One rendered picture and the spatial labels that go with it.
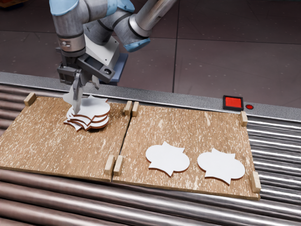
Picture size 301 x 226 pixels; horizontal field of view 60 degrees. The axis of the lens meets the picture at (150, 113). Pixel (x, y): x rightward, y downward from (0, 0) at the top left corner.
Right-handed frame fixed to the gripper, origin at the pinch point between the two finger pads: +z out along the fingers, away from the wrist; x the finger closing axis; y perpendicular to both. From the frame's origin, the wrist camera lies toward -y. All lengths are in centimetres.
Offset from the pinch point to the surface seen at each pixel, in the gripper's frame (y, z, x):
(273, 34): -92, 101, -340
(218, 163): -45.9, 6.5, 6.4
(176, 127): -29.8, 7.7, -5.8
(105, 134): -7.8, 7.7, 5.7
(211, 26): -2, 101, -339
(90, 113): -2.0, 1.8, 3.4
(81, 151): -4.2, 7.7, 15.0
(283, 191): -65, 9, 8
